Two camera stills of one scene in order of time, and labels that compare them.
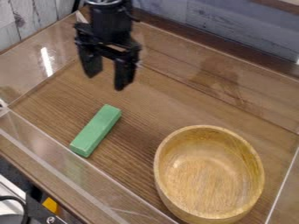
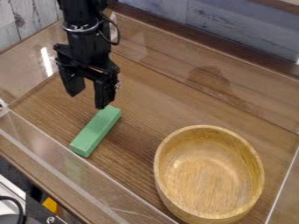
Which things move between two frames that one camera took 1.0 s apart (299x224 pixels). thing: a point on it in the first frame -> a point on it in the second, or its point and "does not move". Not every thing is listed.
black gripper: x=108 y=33 -> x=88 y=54
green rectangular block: x=89 y=141 does not move
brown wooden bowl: x=209 y=174 does not move
